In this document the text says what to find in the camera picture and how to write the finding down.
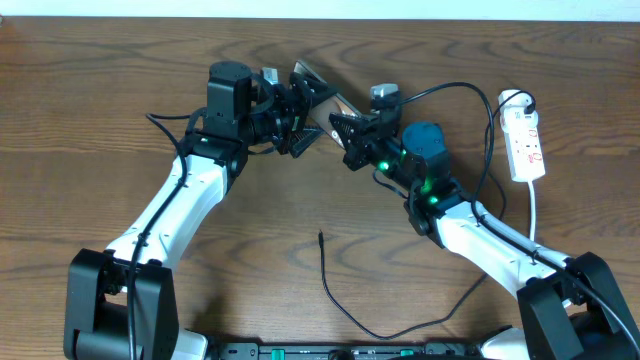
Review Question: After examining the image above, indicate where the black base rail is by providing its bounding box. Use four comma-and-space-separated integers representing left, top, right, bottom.
204, 342, 482, 360

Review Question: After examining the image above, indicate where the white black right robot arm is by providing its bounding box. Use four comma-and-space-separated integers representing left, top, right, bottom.
329, 109, 639, 359

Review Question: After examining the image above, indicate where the white power strip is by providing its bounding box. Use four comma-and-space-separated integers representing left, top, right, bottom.
503, 127, 546, 183

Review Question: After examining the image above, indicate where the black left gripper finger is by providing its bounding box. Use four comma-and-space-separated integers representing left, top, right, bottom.
289, 72, 338, 108
288, 126, 325, 158

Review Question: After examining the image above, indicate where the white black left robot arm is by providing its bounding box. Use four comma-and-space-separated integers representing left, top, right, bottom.
63, 61, 337, 359

